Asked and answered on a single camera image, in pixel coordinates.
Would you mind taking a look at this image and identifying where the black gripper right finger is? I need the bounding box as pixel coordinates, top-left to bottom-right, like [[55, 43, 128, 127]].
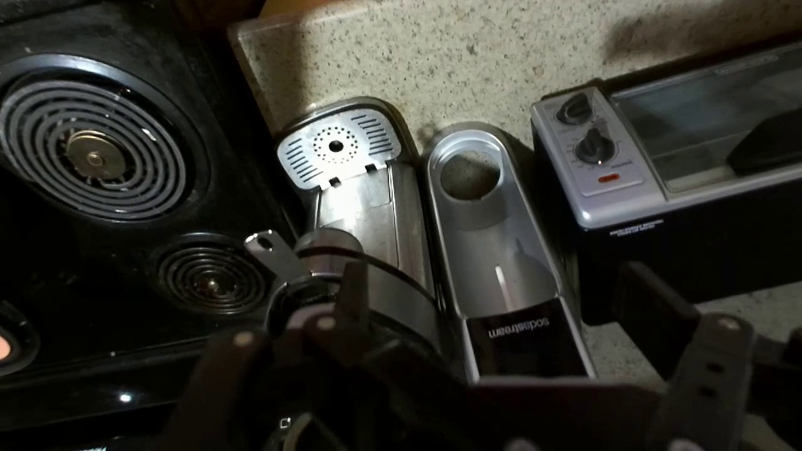
[[613, 261, 758, 451]]

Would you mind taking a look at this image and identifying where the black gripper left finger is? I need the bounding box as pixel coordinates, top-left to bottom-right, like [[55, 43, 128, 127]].
[[161, 261, 370, 451]]

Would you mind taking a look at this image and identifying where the stainless steel coffeemaker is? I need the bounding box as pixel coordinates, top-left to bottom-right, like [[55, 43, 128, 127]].
[[273, 97, 449, 360]]

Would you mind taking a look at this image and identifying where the small coil burner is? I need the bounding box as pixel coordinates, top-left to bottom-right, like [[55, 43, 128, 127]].
[[150, 235, 271, 318]]

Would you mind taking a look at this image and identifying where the black electric stove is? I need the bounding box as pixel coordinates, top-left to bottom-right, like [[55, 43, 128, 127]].
[[0, 0, 305, 451]]

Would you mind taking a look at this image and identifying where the silver black toaster oven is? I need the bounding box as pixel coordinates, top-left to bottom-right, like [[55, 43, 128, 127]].
[[528, 41, 802, 329]]

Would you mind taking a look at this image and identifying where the black silver drink appliance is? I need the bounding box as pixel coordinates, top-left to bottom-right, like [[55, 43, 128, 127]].
[[424, 124, 597, 387]]

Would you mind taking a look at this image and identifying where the large coil burner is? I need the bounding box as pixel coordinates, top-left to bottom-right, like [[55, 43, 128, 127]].
[[0, 53, 192, 225]]

